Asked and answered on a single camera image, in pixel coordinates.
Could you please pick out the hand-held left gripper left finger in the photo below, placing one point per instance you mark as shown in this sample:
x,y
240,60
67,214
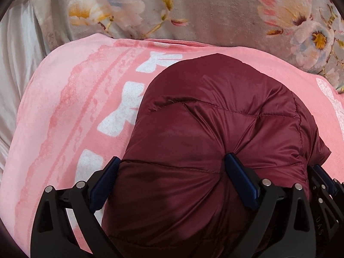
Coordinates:
x,y
104,185

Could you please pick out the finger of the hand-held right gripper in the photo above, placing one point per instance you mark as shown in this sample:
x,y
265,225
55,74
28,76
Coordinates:
x,y
323,176

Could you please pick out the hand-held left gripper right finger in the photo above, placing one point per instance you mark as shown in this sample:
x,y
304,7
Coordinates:
x,y
242,180

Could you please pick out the maroon puffer jacket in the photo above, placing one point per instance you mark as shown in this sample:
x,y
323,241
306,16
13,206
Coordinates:
x,y
201,113

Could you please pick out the pink printed blanket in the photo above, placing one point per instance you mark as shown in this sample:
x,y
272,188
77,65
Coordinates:
x,y
67,113

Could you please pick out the white bed sheet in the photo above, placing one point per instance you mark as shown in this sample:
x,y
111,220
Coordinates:
x,y
16,59

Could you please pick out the grey floral blanket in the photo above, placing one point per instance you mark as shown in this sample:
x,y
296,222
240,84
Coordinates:
x,y
215,10

